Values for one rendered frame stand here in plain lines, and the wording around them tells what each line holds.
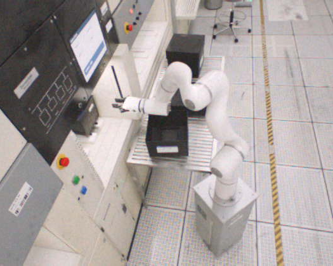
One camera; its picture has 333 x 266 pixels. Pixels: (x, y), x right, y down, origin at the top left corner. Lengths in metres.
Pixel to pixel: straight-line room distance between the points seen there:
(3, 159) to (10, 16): 0.43
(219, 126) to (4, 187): 0.82
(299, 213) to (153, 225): 1.24
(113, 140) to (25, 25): 1.01
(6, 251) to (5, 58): 0.59
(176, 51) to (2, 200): 1.71
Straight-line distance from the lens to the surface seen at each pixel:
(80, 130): 1.74
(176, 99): 1.99
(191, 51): 2.22
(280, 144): 2.89
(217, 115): 1.12
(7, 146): 0.93
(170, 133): 1.88
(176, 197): 2.45
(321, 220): 2.57
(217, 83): 1.08
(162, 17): 3.02
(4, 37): 0.93
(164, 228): 2.35
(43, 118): 1.03
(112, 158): 1.70
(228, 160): 1.23
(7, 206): 0.96
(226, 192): 1.51
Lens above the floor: 2.19
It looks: 50 degrees down
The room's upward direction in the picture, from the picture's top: 9 degrees counter-clockwise
